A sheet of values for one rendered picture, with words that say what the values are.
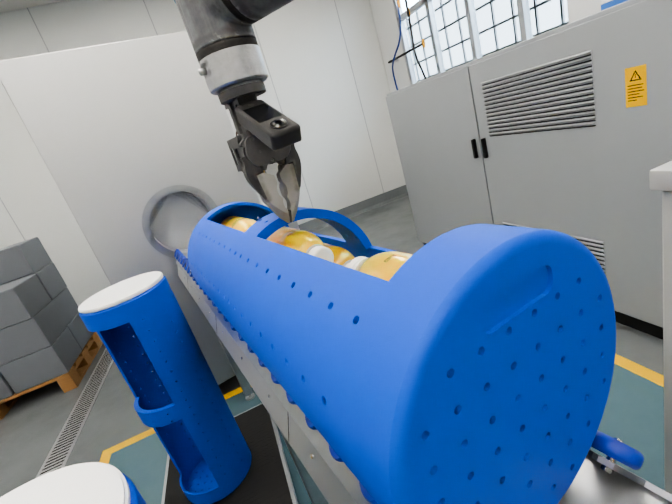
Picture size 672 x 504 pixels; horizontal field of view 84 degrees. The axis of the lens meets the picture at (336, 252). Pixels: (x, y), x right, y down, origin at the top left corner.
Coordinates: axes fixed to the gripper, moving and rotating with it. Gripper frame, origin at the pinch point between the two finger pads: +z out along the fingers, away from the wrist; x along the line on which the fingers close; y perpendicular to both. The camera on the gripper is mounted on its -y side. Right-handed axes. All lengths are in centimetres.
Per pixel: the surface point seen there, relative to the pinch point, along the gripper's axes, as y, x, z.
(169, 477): 106, 54, 108
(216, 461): 75, 33, 91
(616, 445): -40.9, -9.1, 25.3
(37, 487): -1.1, 44.5, 19.6
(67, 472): -1.6, 41.1, 19.6
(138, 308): 75, 32, 24
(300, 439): -3.6, 12.8, 35.4
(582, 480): -38.4, -7.1, 30.7
